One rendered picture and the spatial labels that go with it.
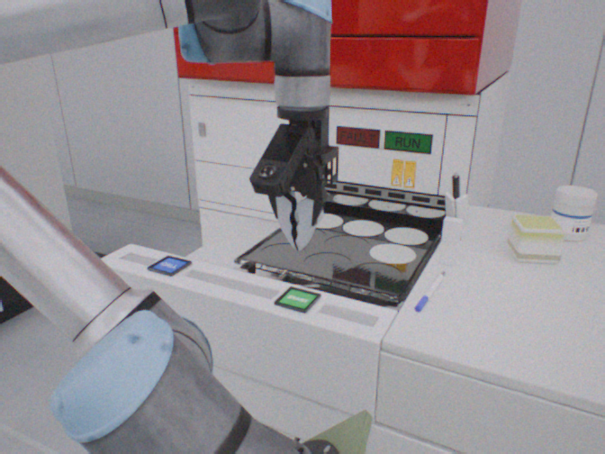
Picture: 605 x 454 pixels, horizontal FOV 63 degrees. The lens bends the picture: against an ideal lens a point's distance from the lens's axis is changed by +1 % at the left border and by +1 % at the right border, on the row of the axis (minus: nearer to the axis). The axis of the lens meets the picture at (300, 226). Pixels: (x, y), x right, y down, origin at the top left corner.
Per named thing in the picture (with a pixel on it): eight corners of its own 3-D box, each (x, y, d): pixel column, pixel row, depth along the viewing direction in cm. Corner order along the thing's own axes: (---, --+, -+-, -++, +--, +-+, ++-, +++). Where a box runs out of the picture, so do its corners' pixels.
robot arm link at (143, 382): (132, 540, 38) (8, 416, 37) (152, 467, 52) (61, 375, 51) (247, 424, 41) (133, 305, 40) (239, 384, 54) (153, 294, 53)
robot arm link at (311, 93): (315, 77, 61) (259, 75, 65) (314, 115, 63) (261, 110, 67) (339, 73, 67) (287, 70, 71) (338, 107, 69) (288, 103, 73)
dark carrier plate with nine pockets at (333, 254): (311, 211, 134) (311, 208, 133) (438, 233, 119) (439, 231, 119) (242, 260, 105) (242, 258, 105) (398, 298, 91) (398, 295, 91)
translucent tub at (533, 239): (505, 246, 96) (510, 213, 93) (546, 248, 95) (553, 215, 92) (516, 263, 89) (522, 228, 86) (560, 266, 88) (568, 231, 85)
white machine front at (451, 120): (203, 204, 160) (192, 77, 145) (458, 253, 126) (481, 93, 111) (197, 207, 157) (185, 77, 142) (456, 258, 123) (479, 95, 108)
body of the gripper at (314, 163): (339, 185, 75) (342, 104, 70) (314, 201, 68) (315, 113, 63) (295, 177, 78) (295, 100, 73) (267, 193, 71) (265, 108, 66)
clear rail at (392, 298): (236, 261, 106) (236, 256, 106) (406, 303, 90) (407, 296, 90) (232, 264, 105) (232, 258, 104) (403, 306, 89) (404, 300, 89)
